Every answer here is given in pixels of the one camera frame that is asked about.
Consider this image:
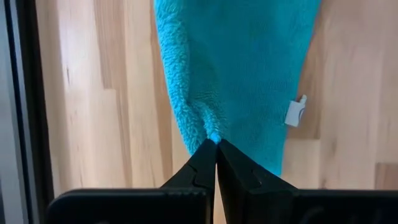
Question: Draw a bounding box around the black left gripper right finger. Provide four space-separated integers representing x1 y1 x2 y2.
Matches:
217 139 398 224

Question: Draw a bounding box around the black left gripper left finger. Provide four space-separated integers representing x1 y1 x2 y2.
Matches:
46 139 217 224

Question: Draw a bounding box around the teal microfiber towel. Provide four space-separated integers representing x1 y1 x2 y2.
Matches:
153 0 323 177

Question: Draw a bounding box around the black aluminium table frame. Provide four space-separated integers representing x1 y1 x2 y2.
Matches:
2 0 56 206

